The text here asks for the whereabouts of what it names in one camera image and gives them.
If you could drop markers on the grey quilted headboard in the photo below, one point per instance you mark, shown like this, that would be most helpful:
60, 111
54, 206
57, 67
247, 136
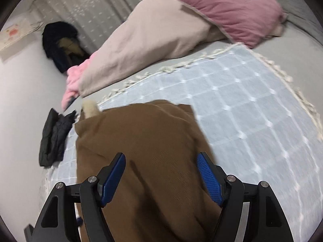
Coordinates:
300, 14

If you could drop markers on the black quilted jacket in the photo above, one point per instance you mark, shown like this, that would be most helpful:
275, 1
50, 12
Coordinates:
54, 134

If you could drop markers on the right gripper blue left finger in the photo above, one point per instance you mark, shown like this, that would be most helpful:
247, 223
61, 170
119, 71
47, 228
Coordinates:
57, 220

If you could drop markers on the brown wool coat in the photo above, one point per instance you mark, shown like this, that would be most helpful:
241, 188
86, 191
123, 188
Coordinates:
161, 196

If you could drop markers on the beige duvet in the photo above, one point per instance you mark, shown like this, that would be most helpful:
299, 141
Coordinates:
155, 30

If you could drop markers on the pink velvet pillow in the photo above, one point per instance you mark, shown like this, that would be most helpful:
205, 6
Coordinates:
242, 21

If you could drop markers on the wall hanging picture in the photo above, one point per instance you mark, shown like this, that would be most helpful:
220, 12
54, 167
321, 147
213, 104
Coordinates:
17, 31

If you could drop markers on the grey dotted curtain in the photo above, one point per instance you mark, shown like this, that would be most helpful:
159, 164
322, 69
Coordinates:
95, 20

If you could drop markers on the dark coat hanging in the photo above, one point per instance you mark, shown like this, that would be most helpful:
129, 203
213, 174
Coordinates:
61, 44

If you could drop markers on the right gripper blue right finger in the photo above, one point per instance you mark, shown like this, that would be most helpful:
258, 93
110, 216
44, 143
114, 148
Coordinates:
266, 220

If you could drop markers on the grey checked bed blanket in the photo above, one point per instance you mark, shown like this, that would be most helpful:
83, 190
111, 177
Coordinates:
258, 126

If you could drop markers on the pink fleece blanket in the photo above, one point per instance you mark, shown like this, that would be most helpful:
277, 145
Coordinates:
72, 83

